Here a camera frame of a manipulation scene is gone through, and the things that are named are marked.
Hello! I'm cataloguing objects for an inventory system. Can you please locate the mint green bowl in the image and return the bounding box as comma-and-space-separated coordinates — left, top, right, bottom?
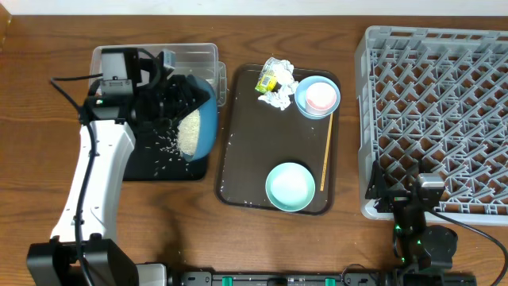
265, 162, 316, 212

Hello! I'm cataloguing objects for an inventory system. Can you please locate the pile of white rice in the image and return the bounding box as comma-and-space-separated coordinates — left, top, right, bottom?
177, 110, 201, 157

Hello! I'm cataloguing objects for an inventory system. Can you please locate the dark blue plate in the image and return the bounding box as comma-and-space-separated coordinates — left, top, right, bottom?
180, 75, 218, 162

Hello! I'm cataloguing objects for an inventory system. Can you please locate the grey dishwasher rack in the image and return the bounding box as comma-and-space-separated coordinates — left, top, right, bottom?
355, 25, 507, 226

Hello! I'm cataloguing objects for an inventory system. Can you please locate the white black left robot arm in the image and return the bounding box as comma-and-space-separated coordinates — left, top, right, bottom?
27, 74, 215, 285

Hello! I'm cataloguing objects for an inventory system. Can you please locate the black tray bin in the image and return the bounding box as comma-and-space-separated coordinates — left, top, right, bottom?
123, 126, 208, 181

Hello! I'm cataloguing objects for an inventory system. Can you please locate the yellow green wrapper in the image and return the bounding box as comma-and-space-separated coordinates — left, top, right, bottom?
255, 70, 278, 94

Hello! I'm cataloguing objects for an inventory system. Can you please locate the brown serving tray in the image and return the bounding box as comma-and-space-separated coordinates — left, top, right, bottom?
214, 64, 339, 215

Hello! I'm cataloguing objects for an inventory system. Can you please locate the wooden chopstick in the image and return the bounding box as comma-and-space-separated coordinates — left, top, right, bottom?
319, 113, 333, 191

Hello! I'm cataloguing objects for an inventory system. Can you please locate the pink cup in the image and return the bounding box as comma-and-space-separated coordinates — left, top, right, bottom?
305, 83, 338, 115

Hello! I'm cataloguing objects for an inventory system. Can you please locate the clear plastic bin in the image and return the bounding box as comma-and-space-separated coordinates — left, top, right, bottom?
90, 43, 227, 107

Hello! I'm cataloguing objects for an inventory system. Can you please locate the white tissue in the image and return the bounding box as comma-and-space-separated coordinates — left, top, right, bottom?
258, 57, 299, 110

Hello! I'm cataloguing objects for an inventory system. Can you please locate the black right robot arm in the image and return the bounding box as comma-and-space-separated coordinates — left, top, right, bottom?
365, 161, 460, 286

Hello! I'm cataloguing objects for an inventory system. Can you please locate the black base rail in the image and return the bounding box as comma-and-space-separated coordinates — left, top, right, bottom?
166, 272, 477, 286

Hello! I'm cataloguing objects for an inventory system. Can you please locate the light blue bowl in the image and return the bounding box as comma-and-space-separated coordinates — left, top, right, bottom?
294, 75, 341, 120

